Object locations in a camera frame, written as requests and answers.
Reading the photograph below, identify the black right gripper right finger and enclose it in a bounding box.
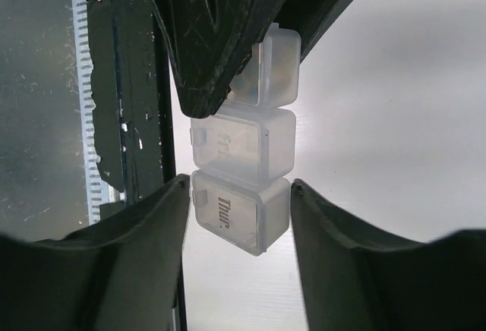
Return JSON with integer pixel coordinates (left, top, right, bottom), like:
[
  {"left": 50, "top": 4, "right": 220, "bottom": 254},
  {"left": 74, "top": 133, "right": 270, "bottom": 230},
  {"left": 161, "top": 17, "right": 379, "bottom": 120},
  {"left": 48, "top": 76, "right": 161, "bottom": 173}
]
[{"left": 291, "top": 179, "right": 485, "bottom": 330}]

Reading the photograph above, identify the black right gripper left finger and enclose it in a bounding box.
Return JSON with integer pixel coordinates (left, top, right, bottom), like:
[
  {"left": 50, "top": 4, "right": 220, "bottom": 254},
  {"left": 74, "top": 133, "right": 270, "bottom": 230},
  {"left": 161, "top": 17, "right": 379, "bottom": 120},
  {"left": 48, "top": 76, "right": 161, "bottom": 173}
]
[{"left": 1, "top": 174, "right": 190, "bottom": 330}]

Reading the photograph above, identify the translucent weekly pill organizer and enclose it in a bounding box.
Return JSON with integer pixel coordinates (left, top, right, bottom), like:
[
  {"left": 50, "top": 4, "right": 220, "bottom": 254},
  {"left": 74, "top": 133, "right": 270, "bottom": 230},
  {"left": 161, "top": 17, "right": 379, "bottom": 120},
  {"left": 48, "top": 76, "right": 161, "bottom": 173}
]
[{"left": 190, "top": 23, "right": 301, "bottom": 257}]

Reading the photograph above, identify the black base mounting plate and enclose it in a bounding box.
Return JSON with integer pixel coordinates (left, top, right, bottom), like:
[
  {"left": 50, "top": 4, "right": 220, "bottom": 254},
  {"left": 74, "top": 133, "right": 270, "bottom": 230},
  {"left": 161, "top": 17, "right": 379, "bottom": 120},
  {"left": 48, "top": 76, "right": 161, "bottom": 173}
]
[{"left": 87, "top": 0, "right": 176, "bottom": 219}]

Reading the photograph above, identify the white slotted cable duct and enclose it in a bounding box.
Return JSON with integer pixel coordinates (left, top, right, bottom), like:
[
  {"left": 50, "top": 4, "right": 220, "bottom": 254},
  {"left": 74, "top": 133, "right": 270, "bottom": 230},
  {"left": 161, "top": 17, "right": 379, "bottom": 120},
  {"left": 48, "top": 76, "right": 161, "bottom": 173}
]
[{"left": 71, "top": 0, "right": 103, "bottom": 225}]

